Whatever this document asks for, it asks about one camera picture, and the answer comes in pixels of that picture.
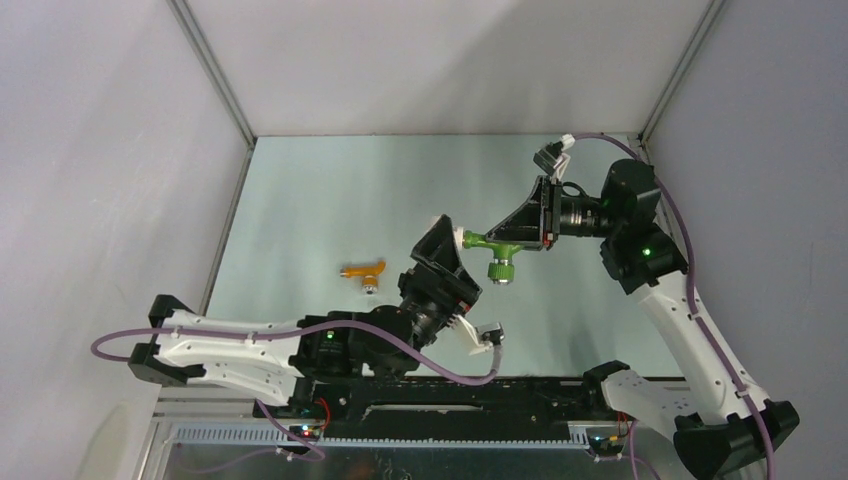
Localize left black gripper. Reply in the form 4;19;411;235
382;215;479;382

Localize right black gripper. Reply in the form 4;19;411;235
485;175;621;251

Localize green water faucet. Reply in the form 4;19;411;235
462;231;523;285

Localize orange water faucet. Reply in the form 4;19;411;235
339;259;387;295

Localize white pipe elbow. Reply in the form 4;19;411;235
453;226;465;250

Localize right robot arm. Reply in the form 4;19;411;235
485;159;800;479

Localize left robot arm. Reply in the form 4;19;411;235
125;215;497;417

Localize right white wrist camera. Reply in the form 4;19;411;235
533;134;576;181

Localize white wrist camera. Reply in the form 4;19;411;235
451;316;505;356
533;134;576;181

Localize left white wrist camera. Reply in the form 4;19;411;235
451;316;505;356

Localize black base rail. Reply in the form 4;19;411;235
252;376;631;444

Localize white ventilated cable duct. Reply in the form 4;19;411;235
173;423;591;452

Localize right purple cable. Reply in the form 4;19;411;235
572;133;776;480

